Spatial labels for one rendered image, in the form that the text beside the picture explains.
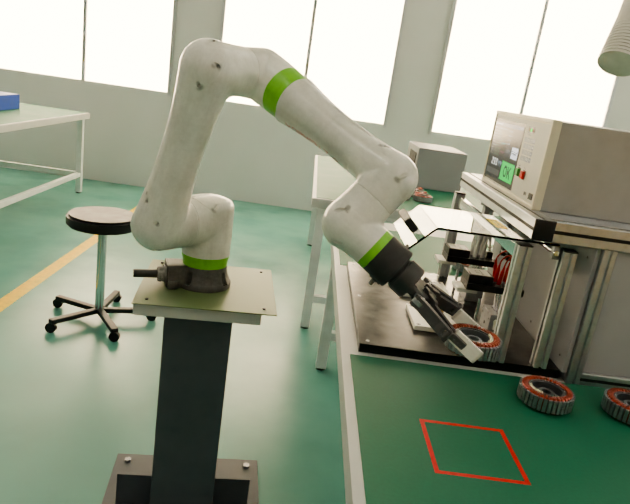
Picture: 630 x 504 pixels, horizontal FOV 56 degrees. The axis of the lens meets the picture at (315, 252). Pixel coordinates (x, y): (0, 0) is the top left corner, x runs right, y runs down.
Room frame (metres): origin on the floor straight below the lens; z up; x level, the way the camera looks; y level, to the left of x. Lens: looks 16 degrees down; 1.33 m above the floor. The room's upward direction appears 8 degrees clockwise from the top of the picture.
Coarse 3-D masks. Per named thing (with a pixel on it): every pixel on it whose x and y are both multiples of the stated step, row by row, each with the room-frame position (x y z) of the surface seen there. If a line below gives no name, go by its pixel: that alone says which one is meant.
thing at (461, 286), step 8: (464, 272) 1.47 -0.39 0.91; (472, 272) 1.44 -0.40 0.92; (480, 272) 1.45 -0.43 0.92; (488, 272) 1.47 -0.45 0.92; (464, 280) 1.45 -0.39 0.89; (472, 280) 1.42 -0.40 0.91; (480, 280) 1.43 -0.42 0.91; (488, 280) 1.43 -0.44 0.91; (456, 288) 1.43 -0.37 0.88; (464, 288) 1.43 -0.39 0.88; (472, 288) 1.42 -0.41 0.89; (480, 288) 1.42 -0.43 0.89; (488, 288) 1.42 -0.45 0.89; (496, 288) 1.42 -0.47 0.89; (496, 296) 1.48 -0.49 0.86; (496, 304) 1.46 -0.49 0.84
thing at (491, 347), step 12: (456, 324) 1.15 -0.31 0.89; (468, 324) 1.16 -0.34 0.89; (468, 336) 1.12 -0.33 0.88; (480, 336) 1.14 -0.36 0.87; (492, 336) 1.13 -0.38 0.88; (456, 348) 1.08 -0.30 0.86; (480, 348) 1.07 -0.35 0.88; (492, 348) 1.07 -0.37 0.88; (480, 360) 1.06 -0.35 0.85; (492, 360) 1.07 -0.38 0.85
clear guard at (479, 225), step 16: (416, 208) 1.47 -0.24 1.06; (432, 208) 1.46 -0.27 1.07; (400, 224) 1.43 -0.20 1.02; (416, 224) 1.35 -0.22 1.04; (432, 224) 1.28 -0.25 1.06; (448, 224) 1.29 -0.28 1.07; (464, 224) 1.32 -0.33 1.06; (480, 224) 1.35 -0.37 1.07; (416, 240) 1.25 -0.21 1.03; (528, 240) 1.25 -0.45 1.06
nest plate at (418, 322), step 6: (408, 306) 1.51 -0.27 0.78; (408, 312) 1.48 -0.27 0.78; (414, 312) 1.47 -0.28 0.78; (444, 312) 1.50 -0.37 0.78; (414, 318) 1.42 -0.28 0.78; (420, 318) 1.43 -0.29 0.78; (450, 318) 1.46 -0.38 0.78; (414, 324) 1.38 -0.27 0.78; (420, 324) 1.39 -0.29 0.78; (426, 324) 1.39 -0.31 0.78; (420, 330) 1.38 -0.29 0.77; (426, 330) 1.38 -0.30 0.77; (432, 330) 1.38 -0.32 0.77
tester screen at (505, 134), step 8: (496, 128) 1.76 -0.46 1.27; (504, 128) 1.68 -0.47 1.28; (512, 128) 1.62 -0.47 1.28; (520, 128) 1.55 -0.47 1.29; (496, 136) 1.74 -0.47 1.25; (504, 136) 1.67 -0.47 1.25; (512, 136) 1.60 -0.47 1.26; (520, 136) 1.54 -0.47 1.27; (496, 144) 1.72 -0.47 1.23; (504, 144) 1.65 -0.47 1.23; (512, 144) 1.59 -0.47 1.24; (496, 152) 1.71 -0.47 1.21; (504, 152) 1.64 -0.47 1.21; (488, 160) 1.76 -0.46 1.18; (504, 160) 1.62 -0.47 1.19; (512, 160) 1.56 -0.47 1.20; (496, 168) 1.67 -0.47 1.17; (496, 176) 1.66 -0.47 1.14; (512, 176) 1.53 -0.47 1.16
